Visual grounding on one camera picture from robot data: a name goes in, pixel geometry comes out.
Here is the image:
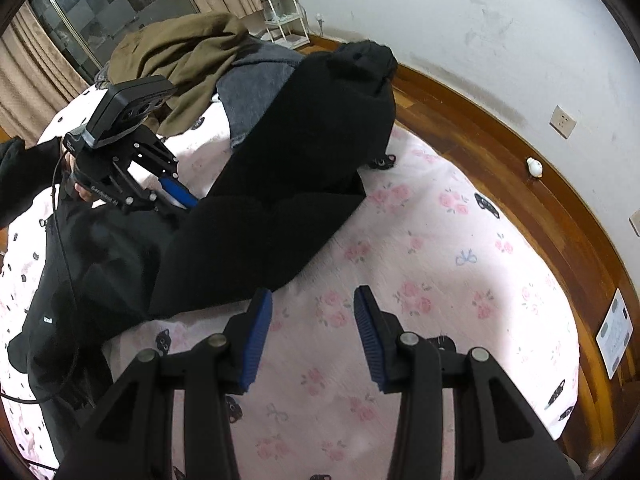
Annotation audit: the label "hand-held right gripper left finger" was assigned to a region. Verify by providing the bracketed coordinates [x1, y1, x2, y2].
[52, 287, 275, 480]

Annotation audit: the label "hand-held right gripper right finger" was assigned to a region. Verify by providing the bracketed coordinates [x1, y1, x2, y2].
[353, 284, 577, 480]

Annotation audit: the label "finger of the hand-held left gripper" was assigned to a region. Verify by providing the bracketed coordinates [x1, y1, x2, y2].
[108, 164, 201, 213]
[125, 129, 181, 180]

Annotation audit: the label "black jacket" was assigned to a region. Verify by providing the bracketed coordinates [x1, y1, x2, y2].
[7, 40, 399, 441]

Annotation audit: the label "person's left forearm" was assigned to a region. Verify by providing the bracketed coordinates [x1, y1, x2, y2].
[0, 137, 69, 229]

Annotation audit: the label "olive brown garment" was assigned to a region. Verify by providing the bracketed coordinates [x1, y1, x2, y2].
[107, 12, 262, 137]

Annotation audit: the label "pink floral printed blanket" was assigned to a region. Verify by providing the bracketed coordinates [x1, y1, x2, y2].
[0, 80, 582, 480]

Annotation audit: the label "glass sliding door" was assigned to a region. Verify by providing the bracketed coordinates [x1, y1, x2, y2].
[27, 0, 202, 87]

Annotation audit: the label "dark grey jeans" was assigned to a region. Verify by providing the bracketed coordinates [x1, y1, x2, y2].
[220, 42, 307, 149]

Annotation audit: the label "white shelf rack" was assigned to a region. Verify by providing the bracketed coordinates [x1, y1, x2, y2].
[247, 0, 312, 51]

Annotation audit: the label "white bathroom scale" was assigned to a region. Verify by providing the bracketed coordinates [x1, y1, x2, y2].
[596, 287, 637, 380]

